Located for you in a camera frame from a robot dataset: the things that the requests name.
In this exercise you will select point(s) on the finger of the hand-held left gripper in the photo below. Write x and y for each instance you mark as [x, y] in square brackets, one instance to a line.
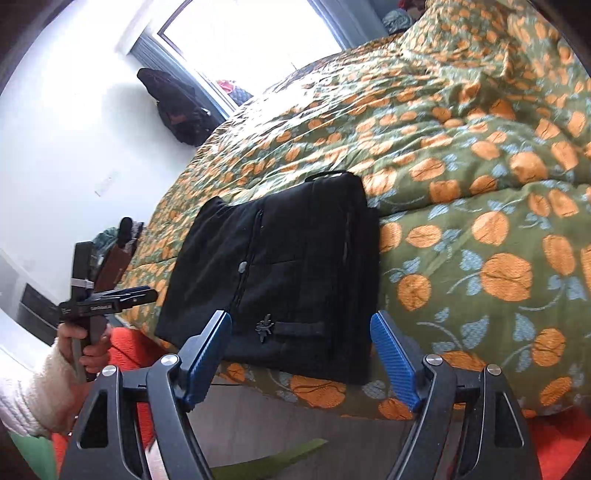
[138, 295]

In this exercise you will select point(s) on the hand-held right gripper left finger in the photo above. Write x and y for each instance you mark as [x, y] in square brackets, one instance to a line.
[205, 355]

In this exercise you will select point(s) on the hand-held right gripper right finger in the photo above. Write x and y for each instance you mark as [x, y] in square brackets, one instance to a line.
[392, 355]

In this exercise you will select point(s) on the black backpack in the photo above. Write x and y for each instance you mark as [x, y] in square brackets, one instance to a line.
[277, 272]

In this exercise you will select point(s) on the person's left forearm white sleeve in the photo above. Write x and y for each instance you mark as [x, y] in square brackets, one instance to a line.
[37, 397]

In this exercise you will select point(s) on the person's left hand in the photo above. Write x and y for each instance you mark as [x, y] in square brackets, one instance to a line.
[92, 355]

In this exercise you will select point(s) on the orange cloth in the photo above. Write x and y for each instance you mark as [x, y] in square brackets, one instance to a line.
[124, 355]

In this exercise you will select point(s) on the green blanket with orange print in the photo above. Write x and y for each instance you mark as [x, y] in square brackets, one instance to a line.
[461, 161]

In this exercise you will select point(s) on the red and patterned clothes pile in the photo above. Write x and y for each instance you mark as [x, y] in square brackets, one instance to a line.
[235, 91]

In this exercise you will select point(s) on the pile of clothes by window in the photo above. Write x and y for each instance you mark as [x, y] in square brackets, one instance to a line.
[399, 16]

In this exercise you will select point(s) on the black jacket hanging on wall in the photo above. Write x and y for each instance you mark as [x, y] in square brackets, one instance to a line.
[178, 108]

